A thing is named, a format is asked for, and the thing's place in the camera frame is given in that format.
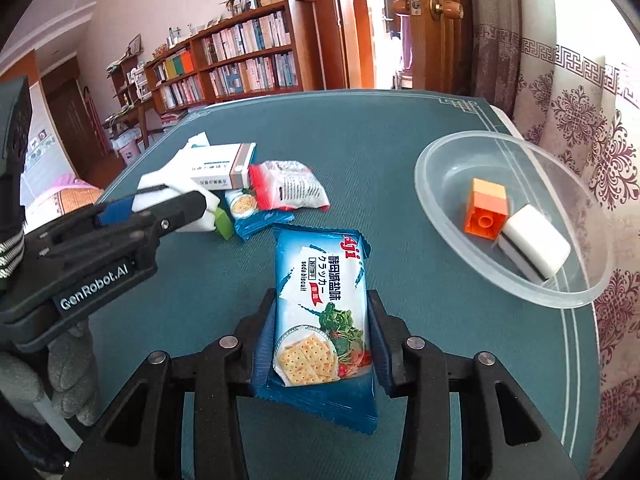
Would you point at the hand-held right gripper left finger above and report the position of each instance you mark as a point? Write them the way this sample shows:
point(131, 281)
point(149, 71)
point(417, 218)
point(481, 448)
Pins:
point(250, 330)

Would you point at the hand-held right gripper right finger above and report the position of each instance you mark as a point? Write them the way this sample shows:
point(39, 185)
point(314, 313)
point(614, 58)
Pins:
point(382, 340)

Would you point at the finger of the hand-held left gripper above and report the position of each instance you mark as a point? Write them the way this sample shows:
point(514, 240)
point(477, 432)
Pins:
point(115, 212)

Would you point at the blue cracker packet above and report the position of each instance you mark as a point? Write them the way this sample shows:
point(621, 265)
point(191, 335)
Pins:
point(320, 310)

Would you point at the small blue snack packet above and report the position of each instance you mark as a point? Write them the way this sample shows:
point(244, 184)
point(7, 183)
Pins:
point(260, 222)

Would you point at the white medicine box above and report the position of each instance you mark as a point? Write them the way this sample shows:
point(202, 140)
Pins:
point(220, 165)

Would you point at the red and white snack packet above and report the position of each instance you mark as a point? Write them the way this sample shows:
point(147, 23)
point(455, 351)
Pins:
point(295, 185)

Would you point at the orange toy brick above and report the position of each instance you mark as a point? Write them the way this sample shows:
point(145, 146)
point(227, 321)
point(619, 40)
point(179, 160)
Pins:
point(485, 210)

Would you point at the clear plastic bowl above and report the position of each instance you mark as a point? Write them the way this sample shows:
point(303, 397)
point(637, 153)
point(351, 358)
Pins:
point(450, 185)

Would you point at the person's left hand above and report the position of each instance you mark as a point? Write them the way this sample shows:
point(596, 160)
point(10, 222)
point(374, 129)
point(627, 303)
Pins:
point(70, 370)

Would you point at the bed with orange mat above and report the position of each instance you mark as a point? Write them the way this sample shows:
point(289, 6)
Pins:
point(65, 195)

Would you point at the pink trash bin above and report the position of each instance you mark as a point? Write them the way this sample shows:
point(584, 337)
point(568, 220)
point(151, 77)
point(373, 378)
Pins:
point(127, 150)

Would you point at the dark wooden wardrobe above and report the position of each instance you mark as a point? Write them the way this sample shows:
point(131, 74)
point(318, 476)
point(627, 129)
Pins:
point(75, 120)

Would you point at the stack of books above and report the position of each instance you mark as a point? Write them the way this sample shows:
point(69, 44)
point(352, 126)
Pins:
point(172, 119)

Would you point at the small wooden shelf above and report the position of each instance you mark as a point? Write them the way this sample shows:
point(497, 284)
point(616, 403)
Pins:
point(127, 85)

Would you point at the large wooden bookshelf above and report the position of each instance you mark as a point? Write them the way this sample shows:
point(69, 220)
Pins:
point(250, 55)

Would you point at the wooden door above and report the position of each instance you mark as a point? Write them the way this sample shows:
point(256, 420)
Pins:
point(440, 50)

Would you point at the patterned curtain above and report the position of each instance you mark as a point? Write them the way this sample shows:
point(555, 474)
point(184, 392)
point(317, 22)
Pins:
point(575, 85)

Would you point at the wooden door knob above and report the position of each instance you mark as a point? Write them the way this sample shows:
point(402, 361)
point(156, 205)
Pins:
point(401, 5)
point(447, 8)

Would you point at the wall poster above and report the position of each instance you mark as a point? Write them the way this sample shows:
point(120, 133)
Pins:
point(42, 145)

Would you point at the photo frame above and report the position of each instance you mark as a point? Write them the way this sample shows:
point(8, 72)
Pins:
point(245, 4)

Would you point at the wooden door frame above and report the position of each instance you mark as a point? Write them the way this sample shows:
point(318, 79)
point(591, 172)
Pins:
point(332, 25)

